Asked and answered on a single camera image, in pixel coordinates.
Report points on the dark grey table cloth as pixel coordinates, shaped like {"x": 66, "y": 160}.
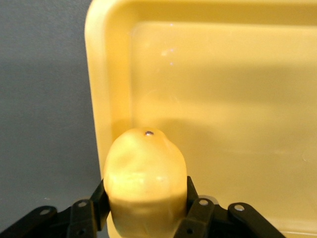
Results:
{"x": 37, "y": 99}

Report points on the yellow potato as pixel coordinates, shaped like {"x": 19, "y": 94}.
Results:
{"x": 144, "y": 178}

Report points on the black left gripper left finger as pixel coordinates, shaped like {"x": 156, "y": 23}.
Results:
{"x": 81, "y": 218}

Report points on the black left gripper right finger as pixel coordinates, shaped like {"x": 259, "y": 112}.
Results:
{"x": 198, "y": 218}

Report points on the yellow plastic tray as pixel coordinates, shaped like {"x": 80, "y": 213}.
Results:
{"x": 223, "y": 99}

